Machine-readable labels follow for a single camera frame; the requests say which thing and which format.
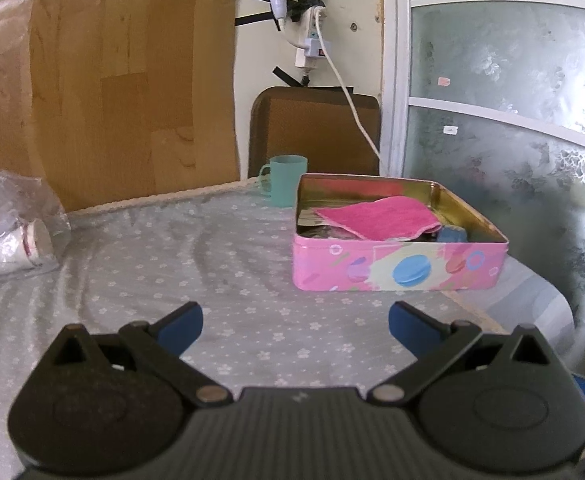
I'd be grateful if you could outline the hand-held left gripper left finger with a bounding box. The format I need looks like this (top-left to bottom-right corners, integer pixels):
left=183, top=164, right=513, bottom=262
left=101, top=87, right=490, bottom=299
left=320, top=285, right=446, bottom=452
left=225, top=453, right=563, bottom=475
left=52, top=301, right=233, bottom=407

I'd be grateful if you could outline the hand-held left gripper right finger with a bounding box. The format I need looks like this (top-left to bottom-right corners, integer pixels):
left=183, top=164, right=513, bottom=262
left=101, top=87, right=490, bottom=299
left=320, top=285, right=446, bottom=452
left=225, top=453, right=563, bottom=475
left=371, top=301, right=548, bottom=405

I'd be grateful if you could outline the pink floral tin box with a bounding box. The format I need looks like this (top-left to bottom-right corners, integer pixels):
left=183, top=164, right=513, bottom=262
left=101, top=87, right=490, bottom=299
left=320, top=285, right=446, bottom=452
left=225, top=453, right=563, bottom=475
left=292, top=173, right=509, bottom=292

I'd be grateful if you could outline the pink cloth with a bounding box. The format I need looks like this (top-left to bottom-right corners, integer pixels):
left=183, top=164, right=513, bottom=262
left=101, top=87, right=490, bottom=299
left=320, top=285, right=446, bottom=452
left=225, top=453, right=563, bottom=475
left=313, top=196, right=443, bottom=241

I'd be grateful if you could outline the grey floral bed sheet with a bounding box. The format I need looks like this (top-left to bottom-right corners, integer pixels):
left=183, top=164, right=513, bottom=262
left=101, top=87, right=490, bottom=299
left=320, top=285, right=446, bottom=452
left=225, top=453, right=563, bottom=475
left=0, top=180, right=508, bottom=480

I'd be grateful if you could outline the white paper cup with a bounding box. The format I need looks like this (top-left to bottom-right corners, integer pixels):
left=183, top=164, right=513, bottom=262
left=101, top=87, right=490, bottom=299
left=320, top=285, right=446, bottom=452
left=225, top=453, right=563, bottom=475
left=15, top=217, right=56, bottom=269

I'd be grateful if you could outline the teal plastic mug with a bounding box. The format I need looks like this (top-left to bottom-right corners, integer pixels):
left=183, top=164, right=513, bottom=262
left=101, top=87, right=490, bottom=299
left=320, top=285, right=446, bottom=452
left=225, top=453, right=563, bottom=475
left=258, top=155, right=308, bottom=208

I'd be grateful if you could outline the clear plastic bag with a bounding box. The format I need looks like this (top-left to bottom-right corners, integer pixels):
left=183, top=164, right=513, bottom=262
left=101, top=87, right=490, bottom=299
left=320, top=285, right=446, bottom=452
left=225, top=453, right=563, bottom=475
left=0, top=170, right=72, bottom=282

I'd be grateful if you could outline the brown folding chair back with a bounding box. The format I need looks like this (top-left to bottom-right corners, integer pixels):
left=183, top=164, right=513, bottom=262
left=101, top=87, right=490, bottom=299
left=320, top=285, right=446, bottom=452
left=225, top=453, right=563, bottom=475
left=247, top=86, right=382, bottom=180

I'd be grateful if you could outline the frosted glass sliding door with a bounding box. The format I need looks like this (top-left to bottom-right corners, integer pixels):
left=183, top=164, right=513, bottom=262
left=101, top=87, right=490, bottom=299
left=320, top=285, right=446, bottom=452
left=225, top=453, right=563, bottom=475
left=382, top=0, right=585, bottom=341

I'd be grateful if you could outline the brown cardboard sheet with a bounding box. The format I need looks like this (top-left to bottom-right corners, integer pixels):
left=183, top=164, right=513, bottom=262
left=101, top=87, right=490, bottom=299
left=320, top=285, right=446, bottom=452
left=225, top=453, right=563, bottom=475
left=0, top=0, right=241, bottom=214

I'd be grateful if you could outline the white power adapter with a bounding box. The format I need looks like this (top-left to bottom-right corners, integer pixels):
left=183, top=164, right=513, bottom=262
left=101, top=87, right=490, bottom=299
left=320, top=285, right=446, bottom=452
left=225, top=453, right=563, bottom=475
left=295, top=5, right=331, bottom=74

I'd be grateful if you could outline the white power cable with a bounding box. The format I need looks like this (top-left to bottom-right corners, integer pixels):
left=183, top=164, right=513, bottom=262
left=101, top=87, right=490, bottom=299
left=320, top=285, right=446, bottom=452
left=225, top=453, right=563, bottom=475
left=319, top=45, right=389, bottom=177

